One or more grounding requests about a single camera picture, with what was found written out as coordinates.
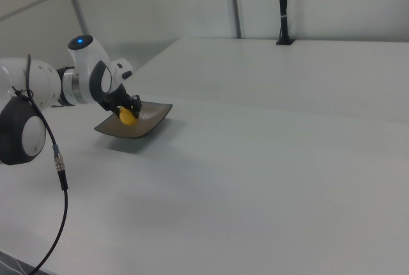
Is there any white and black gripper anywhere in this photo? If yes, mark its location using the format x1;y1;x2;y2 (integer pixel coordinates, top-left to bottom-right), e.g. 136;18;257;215
102;58;143;120

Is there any square brown ceramic plate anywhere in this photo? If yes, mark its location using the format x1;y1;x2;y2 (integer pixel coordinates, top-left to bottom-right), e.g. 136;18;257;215
93;100;174;139

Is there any black cable with metal connector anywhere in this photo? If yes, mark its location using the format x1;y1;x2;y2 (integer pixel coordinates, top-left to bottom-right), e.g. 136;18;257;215
10;53;70;275

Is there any grey metal frame post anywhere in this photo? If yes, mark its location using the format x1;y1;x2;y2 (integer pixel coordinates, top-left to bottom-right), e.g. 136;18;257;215
228;0;243;39
60;0;91;36

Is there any black camera stand pole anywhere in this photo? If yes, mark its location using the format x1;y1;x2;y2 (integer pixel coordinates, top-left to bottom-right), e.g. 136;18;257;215
275;0;296;46

